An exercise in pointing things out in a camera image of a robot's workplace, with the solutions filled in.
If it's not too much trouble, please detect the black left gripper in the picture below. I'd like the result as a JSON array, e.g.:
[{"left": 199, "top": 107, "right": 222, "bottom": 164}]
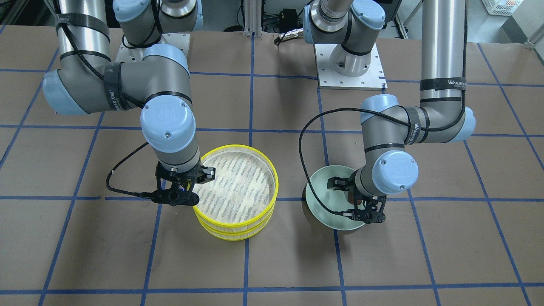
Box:
[{"left": 326, "top": 168, "right": 373, "bottom": 204}]

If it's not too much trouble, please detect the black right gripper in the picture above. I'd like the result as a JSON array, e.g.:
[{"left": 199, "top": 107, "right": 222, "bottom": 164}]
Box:
[{"left": 155, "top": 161, "right": 216, "bottom": 187}]

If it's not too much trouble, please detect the yellow steamer layer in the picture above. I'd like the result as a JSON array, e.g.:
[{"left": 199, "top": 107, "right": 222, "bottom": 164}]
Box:
[
  {"left": 193, "top": 144, "right": 279, "bottom": 228},
  {"left": 194, "top": 203, "right": 275, "bottom": 241}
]

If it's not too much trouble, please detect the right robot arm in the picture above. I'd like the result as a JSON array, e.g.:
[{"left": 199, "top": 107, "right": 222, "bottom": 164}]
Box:
[{"left": 42, "top": 0, "right": 206, "bottom": 183}]

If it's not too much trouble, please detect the mint green plate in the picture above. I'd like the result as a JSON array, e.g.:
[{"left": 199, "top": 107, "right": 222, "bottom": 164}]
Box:
[{"left": 306, "top": 165, "right": 365, "bottom": 231}]

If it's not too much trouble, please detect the white plastic basket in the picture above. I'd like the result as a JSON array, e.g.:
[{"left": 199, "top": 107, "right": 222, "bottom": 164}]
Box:
[{"left": 482, "top": 0, "right": 524, "bottom": 16}]

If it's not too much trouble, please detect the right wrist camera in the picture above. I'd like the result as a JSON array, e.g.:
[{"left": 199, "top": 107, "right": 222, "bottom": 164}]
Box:
[{"left": 148, "top": 183, "right": 200, "bottom": 207}]

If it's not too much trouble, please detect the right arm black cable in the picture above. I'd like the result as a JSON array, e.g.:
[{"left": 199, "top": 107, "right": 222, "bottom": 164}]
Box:
[{"left": 105, "top": 142, "right": 160, "bottom": 199}]

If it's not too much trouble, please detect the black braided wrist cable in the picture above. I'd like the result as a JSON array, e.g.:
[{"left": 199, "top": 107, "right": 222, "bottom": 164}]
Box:
[{"left": 298, "top": 0, "right": 469, "bottom": 217}]

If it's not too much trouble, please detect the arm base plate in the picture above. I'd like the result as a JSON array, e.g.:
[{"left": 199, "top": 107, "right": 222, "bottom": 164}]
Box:
[
  {"left": 115, "top": 33, "right": 192, "bottom": 62},
  {"left": 314, "top": 43, "right": 388, "bottom": 91}
]

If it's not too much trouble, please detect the aluminium frame post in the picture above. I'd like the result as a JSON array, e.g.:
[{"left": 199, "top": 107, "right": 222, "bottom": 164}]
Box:
[{"left": 243, "top": 0, "right": 264, "bottom": 40}]

